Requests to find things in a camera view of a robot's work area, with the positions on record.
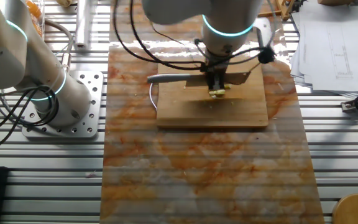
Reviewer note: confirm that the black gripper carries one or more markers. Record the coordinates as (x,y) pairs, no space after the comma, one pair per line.
(217,66)

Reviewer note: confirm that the pale green scallion piece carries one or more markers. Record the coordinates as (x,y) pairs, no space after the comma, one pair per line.
(217,92)

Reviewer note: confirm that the steel cleaver knife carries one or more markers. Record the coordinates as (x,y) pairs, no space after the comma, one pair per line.
(166,77)

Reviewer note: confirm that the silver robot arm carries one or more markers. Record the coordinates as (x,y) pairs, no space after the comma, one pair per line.
(11,62)

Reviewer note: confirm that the small green scallion slice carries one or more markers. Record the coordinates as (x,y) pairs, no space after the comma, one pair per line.
(227,86)

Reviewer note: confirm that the wooden cutting board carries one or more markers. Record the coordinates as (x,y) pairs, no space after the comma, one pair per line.
(191,115)

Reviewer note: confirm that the orange white marbled mat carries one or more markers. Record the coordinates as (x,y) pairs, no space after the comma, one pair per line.
(197,174)

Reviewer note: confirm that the wooden peg rack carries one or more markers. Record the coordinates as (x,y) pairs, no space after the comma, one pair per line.
(283,9)

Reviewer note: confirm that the stack of white papers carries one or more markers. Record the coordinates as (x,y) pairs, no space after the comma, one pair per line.
(337,62)

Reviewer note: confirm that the white plastic wrap roll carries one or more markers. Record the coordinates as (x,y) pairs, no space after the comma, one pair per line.
(82,25)

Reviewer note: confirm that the orange fruit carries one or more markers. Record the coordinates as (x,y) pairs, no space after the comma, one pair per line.
(38,28)
(34,9)

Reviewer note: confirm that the clear plastic fruit pack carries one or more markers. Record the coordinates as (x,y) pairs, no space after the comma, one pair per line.
(39,18)

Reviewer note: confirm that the round wooden disc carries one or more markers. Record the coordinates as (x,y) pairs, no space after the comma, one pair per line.
(356,211)

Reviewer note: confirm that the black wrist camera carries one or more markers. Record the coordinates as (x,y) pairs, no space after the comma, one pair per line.
(266,56)

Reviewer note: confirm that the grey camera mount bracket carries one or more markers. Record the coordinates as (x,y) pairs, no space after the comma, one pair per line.
(261,29)

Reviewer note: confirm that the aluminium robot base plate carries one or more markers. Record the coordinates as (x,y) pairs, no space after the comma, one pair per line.
(93,93)

